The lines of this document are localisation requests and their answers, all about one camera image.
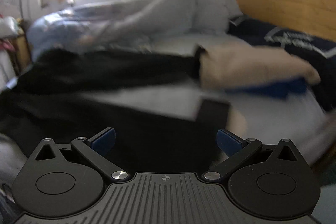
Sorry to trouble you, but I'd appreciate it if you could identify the grey white quilt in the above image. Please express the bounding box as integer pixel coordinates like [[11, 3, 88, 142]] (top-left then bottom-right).
[[73, 0, 242, 45]]

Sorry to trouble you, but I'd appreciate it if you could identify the royal blue garment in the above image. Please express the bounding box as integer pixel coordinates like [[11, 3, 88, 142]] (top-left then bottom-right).
[[226, 77, 307, 100]]

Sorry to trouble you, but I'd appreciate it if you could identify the white rolled bedding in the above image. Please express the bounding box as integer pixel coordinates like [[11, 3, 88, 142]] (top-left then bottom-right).
[[0, 16, 19, 39]]

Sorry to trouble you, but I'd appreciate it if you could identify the navy pillow with lettering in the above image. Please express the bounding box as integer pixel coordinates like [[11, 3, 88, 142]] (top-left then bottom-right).
[[228, 15, 335, 112]]

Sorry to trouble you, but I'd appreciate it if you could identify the blue hoodie with letters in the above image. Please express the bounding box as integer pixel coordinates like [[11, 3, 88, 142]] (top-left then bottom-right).
[[27, 6, 110, 61]]

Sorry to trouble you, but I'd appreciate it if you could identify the beige garment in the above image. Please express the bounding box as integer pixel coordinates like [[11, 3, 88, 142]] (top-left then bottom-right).
[[199, 43, 321, 89]]

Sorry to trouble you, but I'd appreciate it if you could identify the black garment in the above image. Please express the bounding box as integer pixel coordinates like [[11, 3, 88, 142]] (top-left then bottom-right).
[[1, 50, 228, 173]]

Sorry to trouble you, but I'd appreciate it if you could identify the wooden headboard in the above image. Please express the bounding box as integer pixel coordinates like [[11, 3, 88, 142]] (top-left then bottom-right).
[[236, 0, 336, 42]]

